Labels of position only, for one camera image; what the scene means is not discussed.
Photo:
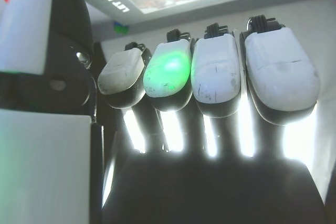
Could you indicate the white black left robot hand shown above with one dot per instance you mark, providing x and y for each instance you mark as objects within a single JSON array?
[{"x": 183, "y": 182}]

